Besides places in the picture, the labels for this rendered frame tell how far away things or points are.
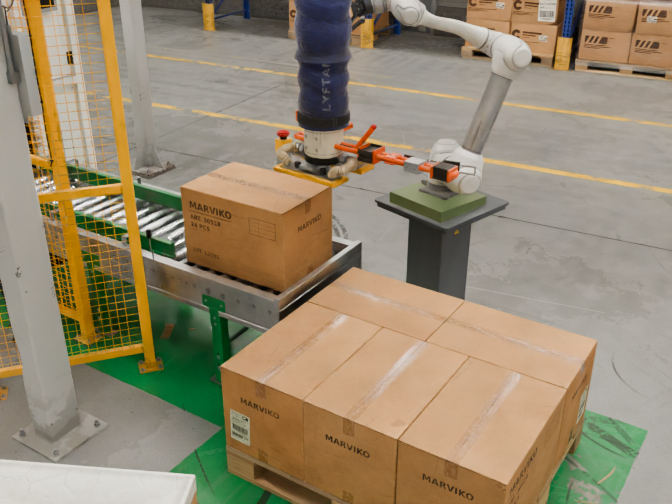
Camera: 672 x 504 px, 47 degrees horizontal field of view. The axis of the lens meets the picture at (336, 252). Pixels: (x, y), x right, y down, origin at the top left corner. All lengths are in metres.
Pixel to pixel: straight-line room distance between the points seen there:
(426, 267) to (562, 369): 1.19
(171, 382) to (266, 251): 0.89
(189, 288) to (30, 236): 0.85
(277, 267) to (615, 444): 1.70
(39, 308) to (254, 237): 0.96
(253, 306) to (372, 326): 0.56
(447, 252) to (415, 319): 0.75
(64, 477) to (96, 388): 2.06
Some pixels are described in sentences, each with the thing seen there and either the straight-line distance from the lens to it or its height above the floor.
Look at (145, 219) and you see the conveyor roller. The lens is 4.41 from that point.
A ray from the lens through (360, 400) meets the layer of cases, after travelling 2.90.
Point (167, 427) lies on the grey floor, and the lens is 3.71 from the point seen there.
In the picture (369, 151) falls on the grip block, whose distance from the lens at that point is 3.17.
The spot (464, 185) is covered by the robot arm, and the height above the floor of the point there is 0.96.
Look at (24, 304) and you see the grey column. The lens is 3.35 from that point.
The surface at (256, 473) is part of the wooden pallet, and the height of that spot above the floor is 0.05.
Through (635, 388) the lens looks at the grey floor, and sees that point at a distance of 4.13.
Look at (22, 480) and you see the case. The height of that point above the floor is 1.02.
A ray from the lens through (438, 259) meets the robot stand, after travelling 4.02.
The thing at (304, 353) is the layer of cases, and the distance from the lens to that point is 3.15.
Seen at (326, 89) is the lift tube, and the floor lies 1.49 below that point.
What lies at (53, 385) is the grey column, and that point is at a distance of 3.60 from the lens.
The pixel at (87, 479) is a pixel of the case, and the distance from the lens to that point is 1.98.
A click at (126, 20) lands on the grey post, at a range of 6.40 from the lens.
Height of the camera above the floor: 2.31
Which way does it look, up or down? 27 degrees down
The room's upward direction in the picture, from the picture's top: straight up
